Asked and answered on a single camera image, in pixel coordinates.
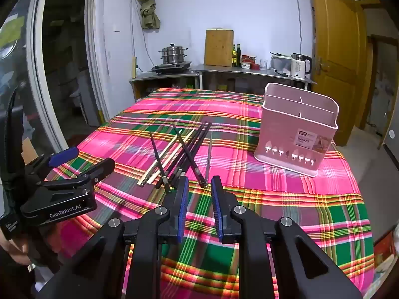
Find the grey refrigerator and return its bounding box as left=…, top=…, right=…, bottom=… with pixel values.
left=383, top=100, right=399, bottom=165

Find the black induction cooker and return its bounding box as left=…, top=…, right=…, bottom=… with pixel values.
left=152, top=61, right=192, bottom=75

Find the steel steamer pot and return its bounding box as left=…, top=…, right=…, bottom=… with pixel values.
left=158, top=44, right=189, bottom=65

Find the yellow wooden door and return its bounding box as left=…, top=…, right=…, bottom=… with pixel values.
left=309, top=0, right=368, bottom=147

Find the metal chopstick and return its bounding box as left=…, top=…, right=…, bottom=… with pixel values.
left=204, top=132, right=212, bottom=179
left=206, top=132, right=214, bottom=178

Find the red box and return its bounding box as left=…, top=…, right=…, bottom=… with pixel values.
left=372, top=224, right=399, bottom=270

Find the wooden cutting board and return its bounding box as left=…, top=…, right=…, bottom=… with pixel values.
left=204, top=29, right=234, bottom=67

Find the pink utensil basket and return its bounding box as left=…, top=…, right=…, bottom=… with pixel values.
left=253, top=82, right=340, bottom=176

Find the clear plastic container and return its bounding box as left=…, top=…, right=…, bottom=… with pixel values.
left=270, top=53, right=294, bottom=75

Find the white electric kettle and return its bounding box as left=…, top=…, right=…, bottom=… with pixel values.
left=290, top=54, right=313, bottom=80

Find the wall cable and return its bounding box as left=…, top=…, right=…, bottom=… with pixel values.
left=291, top=0, right=303, bottom=57

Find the beige wooden chopstick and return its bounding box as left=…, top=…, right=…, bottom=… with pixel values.
left=139, top=130, right=195, bottom=187
left=146, top=135, right=189, bottom=185

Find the plaid tablecloth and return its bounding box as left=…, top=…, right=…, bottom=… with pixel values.
left=44, top=87, right=375, bottom=299

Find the person's left hand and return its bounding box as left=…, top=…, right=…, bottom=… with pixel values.
left=0, top=226, right=36, bottom=266

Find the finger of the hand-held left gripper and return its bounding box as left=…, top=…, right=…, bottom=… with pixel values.
left=40, top=158, right=116, bottom=194
left=29, top=146, right=79, bottom=175

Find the red lidded jar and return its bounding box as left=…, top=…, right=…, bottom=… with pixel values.
left=241, top=54, right=257, bottom=70

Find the steel counter table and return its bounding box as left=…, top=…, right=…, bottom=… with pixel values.
left=193, top=64, right=318, bottom=93

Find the green hanging cloth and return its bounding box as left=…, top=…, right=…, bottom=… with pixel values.
left=135, top=0, right=161, bottom=30

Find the low steel table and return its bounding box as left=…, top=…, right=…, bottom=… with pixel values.
left=129, top=70, right=200, bottom=102

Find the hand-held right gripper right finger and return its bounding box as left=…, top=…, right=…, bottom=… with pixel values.
left=211, top=175, right=364, bottom=299

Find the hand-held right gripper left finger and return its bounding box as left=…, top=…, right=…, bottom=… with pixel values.
left=37, top=176, right=190, bottom=299

